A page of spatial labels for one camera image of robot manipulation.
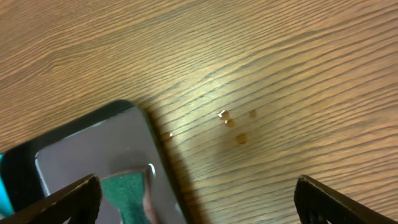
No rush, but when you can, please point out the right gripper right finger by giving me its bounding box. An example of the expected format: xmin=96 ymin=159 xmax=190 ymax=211
xmin=294 ymin=175 xmax=397 ymax=224

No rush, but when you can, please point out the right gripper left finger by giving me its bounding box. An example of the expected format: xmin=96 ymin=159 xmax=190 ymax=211
xmin=1 ymin=174 xmax=103 ymax=224

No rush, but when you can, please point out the green sponge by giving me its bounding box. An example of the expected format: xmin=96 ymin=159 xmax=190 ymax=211
xmin=101 ymin=172 xmax=150 ymax=224

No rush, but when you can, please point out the black rectangular tray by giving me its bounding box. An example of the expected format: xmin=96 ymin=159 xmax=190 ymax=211
xmin=1 ymin=100 xmax=193 ymax=223

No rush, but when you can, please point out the teal plastic tray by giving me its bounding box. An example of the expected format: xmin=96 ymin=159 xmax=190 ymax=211
xmin=0 ymin=154 xmax=16 ymax=218

